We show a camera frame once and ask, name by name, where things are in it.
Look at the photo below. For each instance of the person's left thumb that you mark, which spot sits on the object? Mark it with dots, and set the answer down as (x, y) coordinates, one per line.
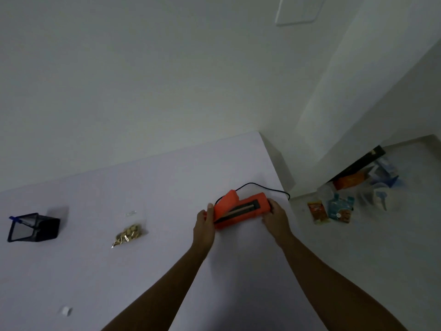
(210, 208)

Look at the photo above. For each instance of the person's left hand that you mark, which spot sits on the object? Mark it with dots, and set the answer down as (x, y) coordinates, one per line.
(204, 230)

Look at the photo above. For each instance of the black mesh pen holder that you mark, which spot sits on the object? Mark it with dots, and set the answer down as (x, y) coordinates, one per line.
(32, 228)

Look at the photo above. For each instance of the orange snack packet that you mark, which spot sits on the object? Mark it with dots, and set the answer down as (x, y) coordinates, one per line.
(317, 212)

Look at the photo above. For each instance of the person's right forearm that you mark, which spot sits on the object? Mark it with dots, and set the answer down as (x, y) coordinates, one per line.
(330, 289)

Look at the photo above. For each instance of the person's right fingers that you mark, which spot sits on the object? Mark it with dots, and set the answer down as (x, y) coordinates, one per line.
(270, 206)

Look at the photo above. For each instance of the orange box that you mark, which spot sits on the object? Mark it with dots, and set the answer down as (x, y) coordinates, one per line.
(349, 180)

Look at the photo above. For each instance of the small white cap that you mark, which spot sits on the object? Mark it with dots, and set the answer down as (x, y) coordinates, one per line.
(65, 310)

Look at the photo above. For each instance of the blue pen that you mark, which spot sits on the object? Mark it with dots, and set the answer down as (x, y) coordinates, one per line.
(16, 220)

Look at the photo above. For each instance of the person's left forearm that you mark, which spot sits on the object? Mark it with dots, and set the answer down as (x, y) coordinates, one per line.
(162, 289)

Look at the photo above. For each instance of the person's right hand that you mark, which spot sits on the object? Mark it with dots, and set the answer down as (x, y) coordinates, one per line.
(276, 222)

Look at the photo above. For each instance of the clear bag of nuts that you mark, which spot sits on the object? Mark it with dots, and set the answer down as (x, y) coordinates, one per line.
(130, 230)

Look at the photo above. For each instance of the orange heat sealer machine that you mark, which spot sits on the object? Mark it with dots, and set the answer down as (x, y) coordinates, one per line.
(237, 210)

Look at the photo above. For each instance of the white plastic bag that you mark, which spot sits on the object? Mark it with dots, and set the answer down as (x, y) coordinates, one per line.
(380, 198)

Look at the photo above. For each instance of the teal snack packet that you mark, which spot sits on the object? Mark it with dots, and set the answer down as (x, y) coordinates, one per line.
(340, 208)

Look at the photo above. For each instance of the blue plastic packaging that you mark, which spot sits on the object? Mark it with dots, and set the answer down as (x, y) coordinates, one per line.
(384, 172)

